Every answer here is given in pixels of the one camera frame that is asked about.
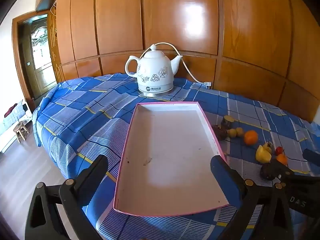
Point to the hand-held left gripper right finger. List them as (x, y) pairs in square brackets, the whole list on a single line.
[(221, 172)]

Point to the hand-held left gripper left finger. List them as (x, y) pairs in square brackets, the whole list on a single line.
[(91, 180)]

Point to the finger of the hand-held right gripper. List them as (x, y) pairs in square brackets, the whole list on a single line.
[(281, 168), (312, 158)]

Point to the small orange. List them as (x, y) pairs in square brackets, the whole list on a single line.
[(282, 158)]

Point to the dark round fruit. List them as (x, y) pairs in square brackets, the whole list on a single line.
[(266, 172)]

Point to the red cherry tomato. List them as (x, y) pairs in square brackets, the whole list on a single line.
[(279, 150)]

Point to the yellow fruit piece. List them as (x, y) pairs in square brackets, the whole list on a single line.
[(262, 154)]

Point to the dark wrinkled fruit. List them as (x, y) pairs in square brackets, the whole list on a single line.
[(220, 133)]

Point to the small yellow round fruit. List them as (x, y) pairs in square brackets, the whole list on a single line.
[(239, 131), (232, 133)]

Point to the large orange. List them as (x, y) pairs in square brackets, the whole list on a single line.
[(250, 137)]

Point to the dark-rind cut fruit half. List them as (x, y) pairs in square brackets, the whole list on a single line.
[(228, 122)]

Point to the pink-edged white tray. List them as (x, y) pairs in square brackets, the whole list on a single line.
[(170, 155)]

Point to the blue plaid tablecloth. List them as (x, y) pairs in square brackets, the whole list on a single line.
[(82, 110)]

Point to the small wooden stool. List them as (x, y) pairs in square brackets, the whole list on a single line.
[(20, 130)]

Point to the white power plug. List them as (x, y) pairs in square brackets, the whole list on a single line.
[(208, 83)]

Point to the dark red cloth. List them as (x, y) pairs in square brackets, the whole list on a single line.
[(10, 110)]

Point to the white floral electric kettle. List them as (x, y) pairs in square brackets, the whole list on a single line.
[(155, 70)]

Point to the wooden door with glass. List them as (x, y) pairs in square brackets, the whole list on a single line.
[(37, 55)]

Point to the wooden wardrobe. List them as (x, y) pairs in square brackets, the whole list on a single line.
[(175, 17)]

